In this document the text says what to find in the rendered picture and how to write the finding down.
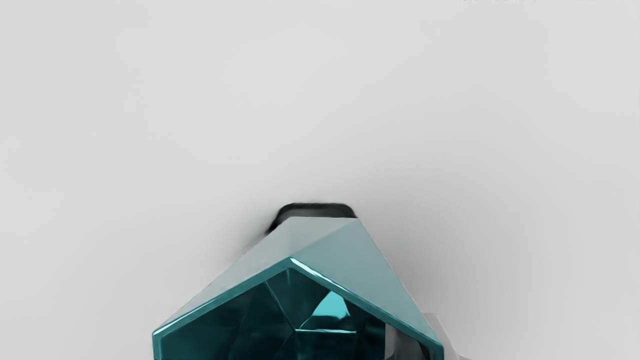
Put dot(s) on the teal faceted mug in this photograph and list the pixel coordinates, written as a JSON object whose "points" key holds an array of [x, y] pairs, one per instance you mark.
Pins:
{"points": [[320, 245]]}

